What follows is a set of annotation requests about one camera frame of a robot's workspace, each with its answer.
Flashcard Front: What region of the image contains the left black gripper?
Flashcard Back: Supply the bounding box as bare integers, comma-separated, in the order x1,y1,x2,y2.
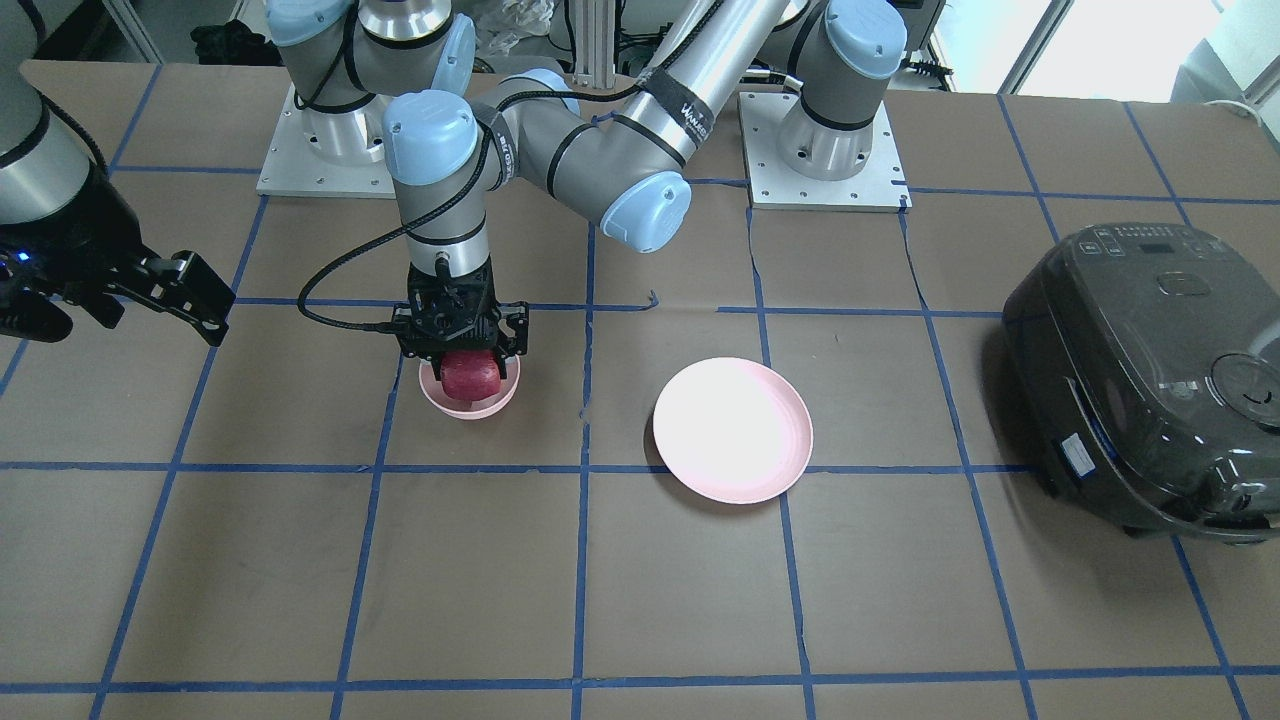
392,259,529,379

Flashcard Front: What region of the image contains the pink plate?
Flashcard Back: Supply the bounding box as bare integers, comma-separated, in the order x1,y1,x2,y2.
652,357,814,505

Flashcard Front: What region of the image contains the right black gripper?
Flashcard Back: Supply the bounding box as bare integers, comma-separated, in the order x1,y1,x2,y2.
1,167,236,347

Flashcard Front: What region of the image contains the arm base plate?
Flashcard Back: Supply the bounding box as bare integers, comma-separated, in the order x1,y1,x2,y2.
256,87,396,199
739,92,913,213

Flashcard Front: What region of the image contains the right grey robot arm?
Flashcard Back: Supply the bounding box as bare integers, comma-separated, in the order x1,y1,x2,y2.
1,1,236,346

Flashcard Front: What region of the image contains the aluminium frame post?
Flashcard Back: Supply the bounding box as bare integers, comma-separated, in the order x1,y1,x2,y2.
566,0,618,90

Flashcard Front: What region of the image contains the red apple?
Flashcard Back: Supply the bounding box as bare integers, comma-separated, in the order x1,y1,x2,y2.
440,348,503,402

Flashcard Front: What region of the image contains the pink bowl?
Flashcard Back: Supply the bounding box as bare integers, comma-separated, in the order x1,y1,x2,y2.
419,350,521,420

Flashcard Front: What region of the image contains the dark grey rice cooker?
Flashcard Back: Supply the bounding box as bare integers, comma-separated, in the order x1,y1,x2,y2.
1002,222,1279,544

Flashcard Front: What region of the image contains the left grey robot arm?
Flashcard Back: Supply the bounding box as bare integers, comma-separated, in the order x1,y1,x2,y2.
378,1,908,378

